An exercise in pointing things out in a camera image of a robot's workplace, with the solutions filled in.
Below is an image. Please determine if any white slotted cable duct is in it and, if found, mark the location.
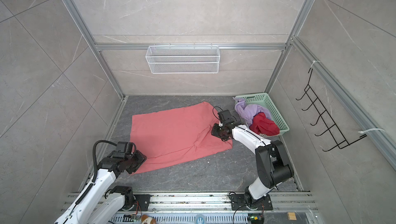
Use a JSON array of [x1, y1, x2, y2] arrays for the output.
[[108, 213, 251, 224]]

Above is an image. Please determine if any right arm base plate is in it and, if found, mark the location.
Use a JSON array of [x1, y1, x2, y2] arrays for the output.
[[228, 192, 273, 211]]

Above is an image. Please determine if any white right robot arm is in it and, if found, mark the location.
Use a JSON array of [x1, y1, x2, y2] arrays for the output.
[[211, 123, 295, 209]]

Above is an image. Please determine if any aluminium rail frame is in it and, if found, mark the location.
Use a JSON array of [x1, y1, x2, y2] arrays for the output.
[[60, 191, 319, 215]]

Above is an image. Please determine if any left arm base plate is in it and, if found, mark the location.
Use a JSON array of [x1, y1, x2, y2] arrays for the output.
[[122, 194, 151, 212]]

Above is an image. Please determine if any green electronics board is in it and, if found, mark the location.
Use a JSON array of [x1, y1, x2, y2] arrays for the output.
[[247, 214, 264, 224]]

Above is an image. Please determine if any black wire hook rack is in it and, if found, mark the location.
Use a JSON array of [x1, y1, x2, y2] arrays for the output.
[[296, 68, 368, 152]]

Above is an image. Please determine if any green plastic basket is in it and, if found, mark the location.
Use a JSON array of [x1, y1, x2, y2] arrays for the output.
[[235, 93, 289, 136]]

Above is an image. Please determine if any pink t shirt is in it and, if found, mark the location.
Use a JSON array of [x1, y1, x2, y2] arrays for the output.
[[130, 102, 233, 174]]

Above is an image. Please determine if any white wire mesh basket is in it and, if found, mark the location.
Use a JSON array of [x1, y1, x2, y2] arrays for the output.
[[145, 45, 221, 74]]

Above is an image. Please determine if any brown white round object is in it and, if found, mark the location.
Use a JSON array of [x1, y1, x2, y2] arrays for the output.
[[141, 214, 156, 224]]

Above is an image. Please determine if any lilac t shirt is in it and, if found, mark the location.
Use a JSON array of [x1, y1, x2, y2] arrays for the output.
[[233, 98, 273, 126]]

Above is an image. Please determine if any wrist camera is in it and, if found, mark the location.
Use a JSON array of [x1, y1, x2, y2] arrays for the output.
[[218, 110, 237, 125], [115, 142, 137, 156]]

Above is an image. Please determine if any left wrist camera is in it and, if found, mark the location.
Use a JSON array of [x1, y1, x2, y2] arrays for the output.
[[115, 142, 137, 156]]

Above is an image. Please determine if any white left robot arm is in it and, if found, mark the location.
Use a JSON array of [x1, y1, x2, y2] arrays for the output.
[[55, 150, 147, 224]]

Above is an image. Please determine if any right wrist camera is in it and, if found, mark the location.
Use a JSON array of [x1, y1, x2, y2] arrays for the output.
[[218, 110, 237, 125]]

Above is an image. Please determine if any dark red t shirt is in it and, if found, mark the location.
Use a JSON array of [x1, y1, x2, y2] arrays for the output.
[[250, 112, 280, 136]]

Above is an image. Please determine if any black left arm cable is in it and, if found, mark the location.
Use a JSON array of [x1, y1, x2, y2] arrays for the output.
[[92, 140, 118, 183]]

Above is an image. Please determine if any white cable tie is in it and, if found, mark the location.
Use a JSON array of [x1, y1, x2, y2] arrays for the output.
[[358, 128, 385, 134]]

